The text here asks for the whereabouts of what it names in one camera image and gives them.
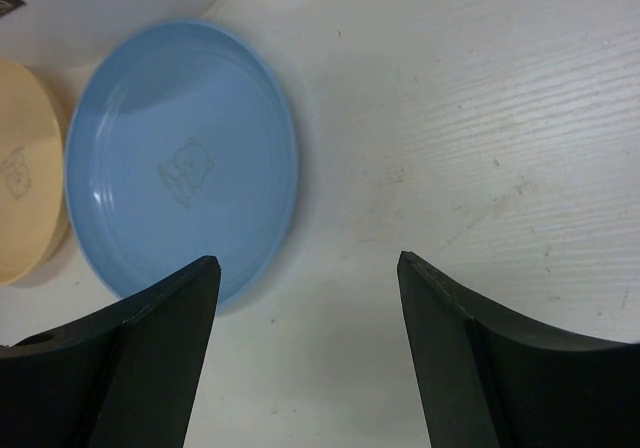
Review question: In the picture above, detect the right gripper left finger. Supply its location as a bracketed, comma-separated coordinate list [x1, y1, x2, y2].
[1, 256, 221, 447]

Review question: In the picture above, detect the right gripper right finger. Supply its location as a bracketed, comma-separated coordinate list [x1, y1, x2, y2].
[397, 252, 639, 447]

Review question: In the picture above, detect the yellow plate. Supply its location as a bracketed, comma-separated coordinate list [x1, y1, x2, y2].
[1, 59, 69, 285]

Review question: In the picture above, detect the blue plate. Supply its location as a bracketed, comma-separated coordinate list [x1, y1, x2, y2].
[65, 19, 299, 309]

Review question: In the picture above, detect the white plastic bin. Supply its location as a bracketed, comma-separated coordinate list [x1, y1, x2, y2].
[1, 0, 213, 67]

